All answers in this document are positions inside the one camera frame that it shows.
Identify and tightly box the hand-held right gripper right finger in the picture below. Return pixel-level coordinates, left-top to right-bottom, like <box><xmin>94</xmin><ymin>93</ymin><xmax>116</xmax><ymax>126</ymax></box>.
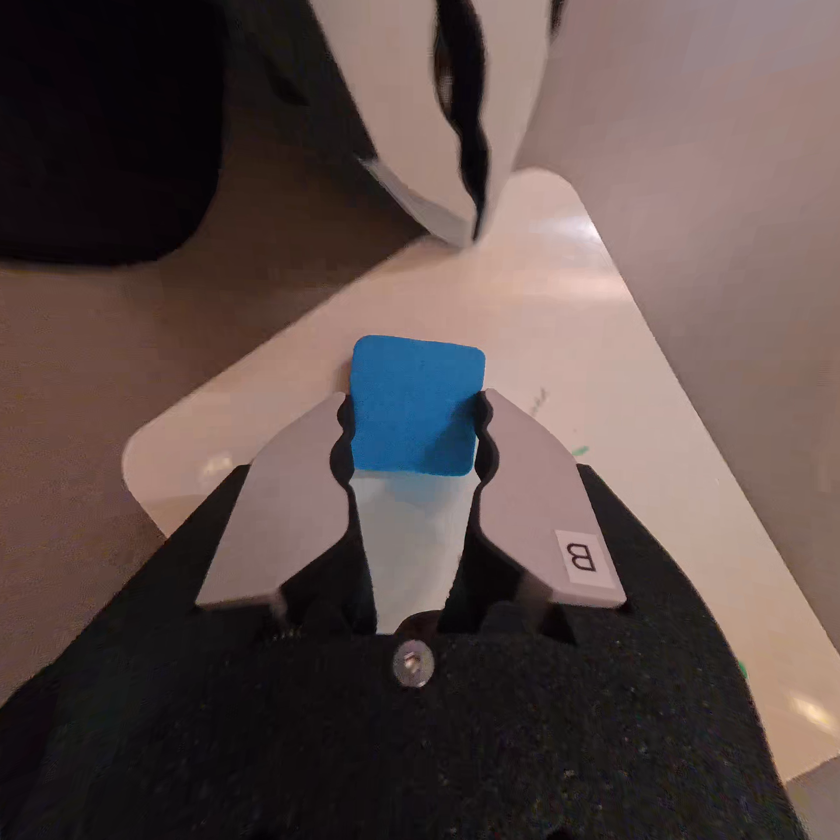
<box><xmin>438</xmin><ymin>387</ymin><xmax>629</xmax><ymax>635</ymax></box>

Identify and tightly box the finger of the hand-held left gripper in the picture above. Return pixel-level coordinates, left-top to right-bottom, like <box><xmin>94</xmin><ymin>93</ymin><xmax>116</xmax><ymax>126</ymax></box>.
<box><xmin>468</xmin><ymin>0</ymin><xmax>559</xmax><ymax>242</ymax></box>
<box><xmin>307</xmin><ymin>0</ymin><xmax>479</xmax><ymax>248</ymax></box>

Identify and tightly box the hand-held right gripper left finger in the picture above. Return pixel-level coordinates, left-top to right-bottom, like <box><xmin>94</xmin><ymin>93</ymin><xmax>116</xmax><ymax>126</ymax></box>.
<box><xmin>194</xmin><ymin>392</ymin><xmax>379</xmax><ymax>635</ymax></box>

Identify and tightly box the blue felt eraser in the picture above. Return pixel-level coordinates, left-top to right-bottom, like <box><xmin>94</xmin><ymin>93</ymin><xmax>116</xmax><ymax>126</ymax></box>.
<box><xmin>350</xmin><ymin>335</ymin><xmax>488</xmax><ymax>476</ymax></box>

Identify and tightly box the white whiteboard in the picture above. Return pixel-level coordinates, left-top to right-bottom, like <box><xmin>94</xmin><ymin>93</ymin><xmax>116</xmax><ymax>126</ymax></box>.
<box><xmin>122</xmin><ymin>167</ymin><xmax>840</xmax><ymax>783</ymax></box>

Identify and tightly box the dark clothing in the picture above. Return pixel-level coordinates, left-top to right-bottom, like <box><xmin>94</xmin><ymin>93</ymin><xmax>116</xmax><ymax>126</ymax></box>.
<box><xmin>0</xmin><ymin>0</ymin><xmax>227</xmax><ymax>266</ymax></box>

